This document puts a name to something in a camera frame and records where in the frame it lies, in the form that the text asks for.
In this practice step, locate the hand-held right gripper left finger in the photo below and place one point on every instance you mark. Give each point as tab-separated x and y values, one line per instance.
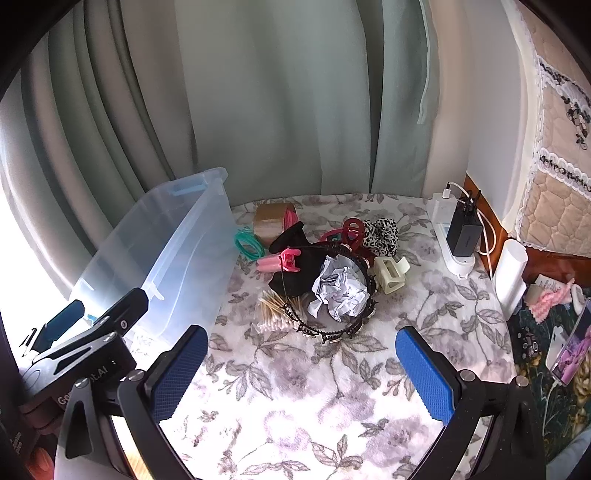
178	376

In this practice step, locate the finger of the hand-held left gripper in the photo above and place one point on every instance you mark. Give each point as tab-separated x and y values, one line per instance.
122	308
62	321

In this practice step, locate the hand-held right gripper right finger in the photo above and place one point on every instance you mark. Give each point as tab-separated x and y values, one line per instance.
425	374

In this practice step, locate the clear plastic container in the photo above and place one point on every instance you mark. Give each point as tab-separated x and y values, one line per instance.
161	244

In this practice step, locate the cream claw clip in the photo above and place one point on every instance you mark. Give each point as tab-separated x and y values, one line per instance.
388	274

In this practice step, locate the bag of cotton swabs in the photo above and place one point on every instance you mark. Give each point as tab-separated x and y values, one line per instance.
272	309

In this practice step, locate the white paper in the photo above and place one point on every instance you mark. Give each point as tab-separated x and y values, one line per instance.
339	288

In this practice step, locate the black toothed headband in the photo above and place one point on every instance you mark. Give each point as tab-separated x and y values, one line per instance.
302	326

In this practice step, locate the leopard print scrunchie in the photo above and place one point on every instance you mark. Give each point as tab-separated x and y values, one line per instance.
381	235

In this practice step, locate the black fuzzy cloth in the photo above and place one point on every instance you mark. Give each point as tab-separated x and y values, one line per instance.
300	277

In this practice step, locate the pink hair clip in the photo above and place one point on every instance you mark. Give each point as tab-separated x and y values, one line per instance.
288	258

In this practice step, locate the red claw clip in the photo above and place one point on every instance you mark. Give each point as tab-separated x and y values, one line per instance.
353	228

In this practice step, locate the white floral blanket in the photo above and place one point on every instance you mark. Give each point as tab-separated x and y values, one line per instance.
323	406

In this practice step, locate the black toy car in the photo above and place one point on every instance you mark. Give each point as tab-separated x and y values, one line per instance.
528	344

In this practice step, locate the white power strip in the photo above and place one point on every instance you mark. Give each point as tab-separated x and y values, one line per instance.
457	266

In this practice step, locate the white cylinder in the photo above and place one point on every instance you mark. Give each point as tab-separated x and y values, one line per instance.
510	281

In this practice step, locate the white phone case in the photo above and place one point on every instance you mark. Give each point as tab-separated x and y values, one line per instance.
556	344

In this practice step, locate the small beige roll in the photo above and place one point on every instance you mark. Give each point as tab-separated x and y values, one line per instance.
534	294

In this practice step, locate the teal coiled ties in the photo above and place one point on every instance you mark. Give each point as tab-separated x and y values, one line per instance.
247	242

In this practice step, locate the black charger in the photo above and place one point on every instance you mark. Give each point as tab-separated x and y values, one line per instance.
464	230

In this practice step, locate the dark floral cloth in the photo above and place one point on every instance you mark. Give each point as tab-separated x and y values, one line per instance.
568	415

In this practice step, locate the smartphone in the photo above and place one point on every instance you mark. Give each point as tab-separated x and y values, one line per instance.
575	350

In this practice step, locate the pink cloth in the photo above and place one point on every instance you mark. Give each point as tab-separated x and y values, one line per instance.
556	295

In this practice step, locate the white printed tube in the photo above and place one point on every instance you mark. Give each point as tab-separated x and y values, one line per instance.
547	280

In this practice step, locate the white charger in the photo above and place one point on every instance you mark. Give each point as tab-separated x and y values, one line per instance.
441	207

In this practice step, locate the brown tape roll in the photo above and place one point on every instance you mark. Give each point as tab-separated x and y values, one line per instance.
268	221

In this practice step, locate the white rounded object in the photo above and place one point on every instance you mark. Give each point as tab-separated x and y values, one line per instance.
577	294

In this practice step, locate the pink coiled ties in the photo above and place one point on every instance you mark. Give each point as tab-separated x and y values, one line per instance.
290	218

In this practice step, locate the beige quilted bedspread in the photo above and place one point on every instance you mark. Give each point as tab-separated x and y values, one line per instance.
558	203

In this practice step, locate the grey green curtain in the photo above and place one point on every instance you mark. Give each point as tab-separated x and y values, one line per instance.
277	92

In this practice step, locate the brown wooden bed frame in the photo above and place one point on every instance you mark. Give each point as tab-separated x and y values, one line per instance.
549	261

